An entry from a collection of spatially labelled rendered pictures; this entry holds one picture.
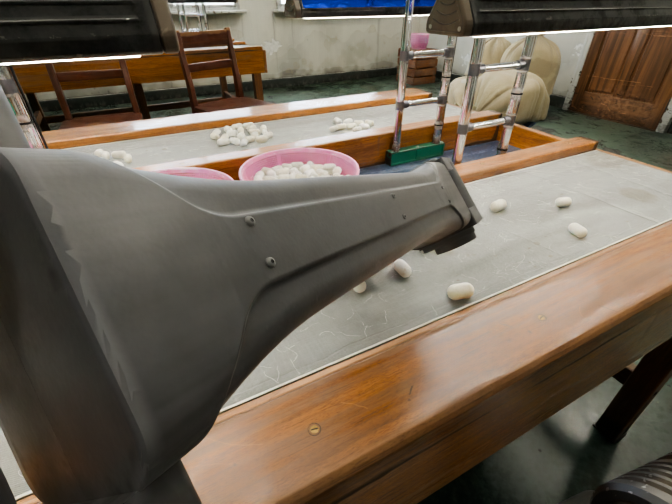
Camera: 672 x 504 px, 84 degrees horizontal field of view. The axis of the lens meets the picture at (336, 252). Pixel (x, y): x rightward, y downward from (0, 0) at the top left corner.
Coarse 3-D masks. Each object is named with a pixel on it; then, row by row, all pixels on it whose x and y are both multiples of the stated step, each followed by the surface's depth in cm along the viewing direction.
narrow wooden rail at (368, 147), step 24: (432, 120) 116; (456, 120) 116; (480, 120) 120; (288, 144) 97; (312, 144) 97; (336, 144) 100; (360, 144) 103; (384, 144) 107; (408, 144) 111; (144, 168) 84; (216, 168) 88; (360, 168) 107
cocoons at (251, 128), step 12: (336, 120) 120; (348, 120) 119; (360, 120) 118; (216, 132) 110; (228, 132) 109; (240, 132) 108; (252, 132) 111; (264, 132) 109; (240, 144) 102; (108, 156) 94; (120, 156) 95
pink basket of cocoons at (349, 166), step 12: (264, 156) 90; (276, 156) 92; (288, 156) 93; (300, 156) 94; (312, 156) 94; (336, 156) 91; (348, 156) 88; (240, 168) 82; (252, 168) 87; (348, 168) 88; (240, 180) 78
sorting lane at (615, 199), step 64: (512, 192) 79; (576, 192) 79; (640, 192) 79; (448, 256) 60; (512, 256) 60; (576, 256) 60; (320, 320) 48; (384, 320) 48; (256, 384) 40; (0, 448) 34
